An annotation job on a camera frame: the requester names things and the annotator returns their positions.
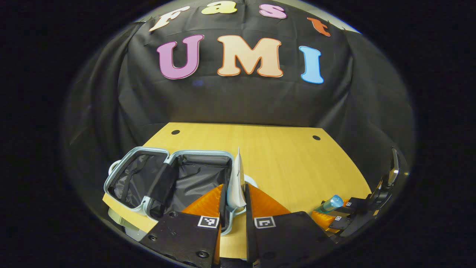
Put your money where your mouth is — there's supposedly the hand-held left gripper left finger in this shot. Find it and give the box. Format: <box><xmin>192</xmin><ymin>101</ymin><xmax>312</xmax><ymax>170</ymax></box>
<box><xmin>139</xmin><ymin>182</ymin><xmax>228</xmax><ymax>268</ymax></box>

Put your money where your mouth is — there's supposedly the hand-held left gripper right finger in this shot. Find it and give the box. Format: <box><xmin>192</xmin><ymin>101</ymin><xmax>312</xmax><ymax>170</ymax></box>
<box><xmin>244</xmin><ymin>182</ymin><xmax>336</xmax><ymax>268</ymax></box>

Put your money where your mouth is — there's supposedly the blue skin care bottle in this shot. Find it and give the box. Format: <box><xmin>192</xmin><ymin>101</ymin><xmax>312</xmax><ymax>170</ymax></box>
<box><xmin>313</xmin><ymin>194</ymin><xmax>344</xmax><ymax>215</ymax></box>

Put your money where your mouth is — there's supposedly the light blue suitcase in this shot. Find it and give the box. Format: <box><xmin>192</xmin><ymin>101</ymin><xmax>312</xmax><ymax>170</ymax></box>
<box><xmin>103</xmin><ymin>146</ymin><xmax>258</xmax><ymax>237</ymax></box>

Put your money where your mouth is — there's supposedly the black backdrop cloth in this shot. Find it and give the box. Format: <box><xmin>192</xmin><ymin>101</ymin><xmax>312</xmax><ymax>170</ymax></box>
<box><xmin>61</xmin><ymin>0</ymin><xmax>416</xmax><ymax>209</ymax></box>

